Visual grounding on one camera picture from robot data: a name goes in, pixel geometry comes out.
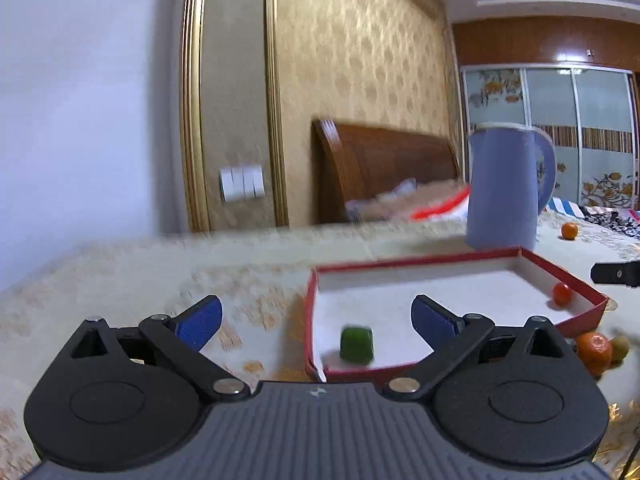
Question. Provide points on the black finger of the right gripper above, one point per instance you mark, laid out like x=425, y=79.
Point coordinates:
x=619, y=273

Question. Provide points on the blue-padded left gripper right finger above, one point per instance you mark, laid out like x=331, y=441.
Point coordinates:
x=453, y=341

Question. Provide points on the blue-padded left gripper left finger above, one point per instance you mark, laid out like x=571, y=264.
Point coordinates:
x=177, y=343

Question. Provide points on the small red cherry tomato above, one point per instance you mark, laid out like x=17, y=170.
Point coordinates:
x=562, y=295

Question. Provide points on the small tan longan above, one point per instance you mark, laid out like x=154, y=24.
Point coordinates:
x=620, y=347

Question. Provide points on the orange mandarin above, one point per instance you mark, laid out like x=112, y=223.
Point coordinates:
x=594, y=351

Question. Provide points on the green cube fruit piece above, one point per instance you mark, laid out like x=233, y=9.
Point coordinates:
x=356, y=345

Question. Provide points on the small orange kumquat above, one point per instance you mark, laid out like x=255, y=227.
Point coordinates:
x=569, y=231

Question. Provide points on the red cardboard tray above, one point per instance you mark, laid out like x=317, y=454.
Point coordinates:
x=507, y=285

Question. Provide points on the cream floral tablecloth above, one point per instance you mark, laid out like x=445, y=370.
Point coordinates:
x=82, y=396

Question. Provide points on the pink bed quilt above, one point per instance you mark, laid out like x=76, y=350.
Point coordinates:
x=412, y=201

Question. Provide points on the blue electric kettle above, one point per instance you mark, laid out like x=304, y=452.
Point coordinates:
x=513, y=175

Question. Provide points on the floral sliding wardrobe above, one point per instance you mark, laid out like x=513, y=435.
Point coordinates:
x=575, y=78

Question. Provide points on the wooden bed headboard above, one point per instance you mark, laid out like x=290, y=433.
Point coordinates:
x=358, y=162

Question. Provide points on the white wall switch panel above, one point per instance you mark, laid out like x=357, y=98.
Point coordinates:
x=242, y=183

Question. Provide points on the gold wall moulding frame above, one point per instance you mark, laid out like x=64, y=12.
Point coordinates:
x=229, y=111

